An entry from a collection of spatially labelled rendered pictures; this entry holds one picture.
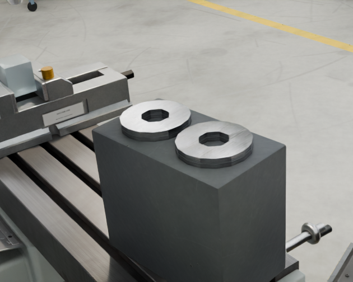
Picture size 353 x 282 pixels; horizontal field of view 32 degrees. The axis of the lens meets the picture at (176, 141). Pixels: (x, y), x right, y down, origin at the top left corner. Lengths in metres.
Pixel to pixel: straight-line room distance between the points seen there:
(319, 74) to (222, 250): 3.05
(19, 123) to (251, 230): 0.58
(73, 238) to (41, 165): 0.23
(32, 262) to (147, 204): 0.37
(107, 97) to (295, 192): 1.51
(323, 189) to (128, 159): 1.94
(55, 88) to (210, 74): 2.61
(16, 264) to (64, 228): 0.18
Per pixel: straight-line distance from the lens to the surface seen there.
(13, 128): 1.18
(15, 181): 1.09
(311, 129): 3.10
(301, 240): 1.55
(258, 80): 3.63
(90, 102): 1.22
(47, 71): 1.17
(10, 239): 1.08
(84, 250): 0.90
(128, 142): 0.76
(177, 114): 0.78
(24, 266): 1.11
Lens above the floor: 1.47
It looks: 29 degrees down
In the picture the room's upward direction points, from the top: 5 degrees counter-clockwise
